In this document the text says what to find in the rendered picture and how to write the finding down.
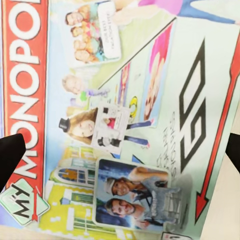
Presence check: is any board game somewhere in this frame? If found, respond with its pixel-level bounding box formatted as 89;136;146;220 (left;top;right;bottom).
0;0;240;240

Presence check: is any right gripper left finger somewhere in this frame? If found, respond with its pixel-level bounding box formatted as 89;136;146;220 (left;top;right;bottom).
0;133;26;193

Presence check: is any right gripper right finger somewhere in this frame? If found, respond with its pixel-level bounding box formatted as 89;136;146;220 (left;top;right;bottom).
225;132;240;173

